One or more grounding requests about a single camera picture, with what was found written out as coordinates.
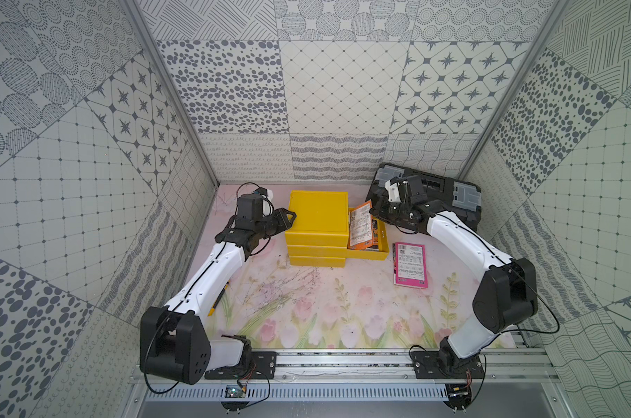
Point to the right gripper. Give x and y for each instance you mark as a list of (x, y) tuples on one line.
[(379, 209)]

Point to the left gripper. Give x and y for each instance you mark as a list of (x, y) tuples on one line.
[(273, 222)]

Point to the yellow drawer cabinet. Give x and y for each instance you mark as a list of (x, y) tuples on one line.
[(320, 234)]

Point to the orange seed bag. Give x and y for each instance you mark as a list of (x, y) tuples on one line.
[(361, 227)]

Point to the yellow top drawer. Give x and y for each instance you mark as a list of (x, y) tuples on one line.
[(381, 248)]

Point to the pink seed bag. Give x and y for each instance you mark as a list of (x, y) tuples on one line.
[(410, 268)]

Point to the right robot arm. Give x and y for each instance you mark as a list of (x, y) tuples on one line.
[(506, 294)]

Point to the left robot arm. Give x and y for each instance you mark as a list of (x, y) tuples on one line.
[(174, 344)]

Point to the black toolbox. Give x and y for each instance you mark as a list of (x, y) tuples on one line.
[(463, 199)]

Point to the yellow utility knife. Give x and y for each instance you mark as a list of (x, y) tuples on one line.
[(218, 300)]

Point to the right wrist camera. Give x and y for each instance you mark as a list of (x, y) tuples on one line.
[(392, 188)]

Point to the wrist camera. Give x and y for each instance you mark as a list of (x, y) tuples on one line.
[(265, 193), (392, 188)]

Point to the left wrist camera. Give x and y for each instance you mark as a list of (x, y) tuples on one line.
[(265, 193)]

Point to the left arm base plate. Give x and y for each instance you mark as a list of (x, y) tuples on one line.
[(257, 365)]

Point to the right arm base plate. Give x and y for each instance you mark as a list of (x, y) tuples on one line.
[(431, 365)]

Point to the white vented cable duct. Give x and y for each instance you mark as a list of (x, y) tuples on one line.
[(308, 392)]

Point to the aluminium mounting rail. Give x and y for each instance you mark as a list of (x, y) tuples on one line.
[(500, 364)]

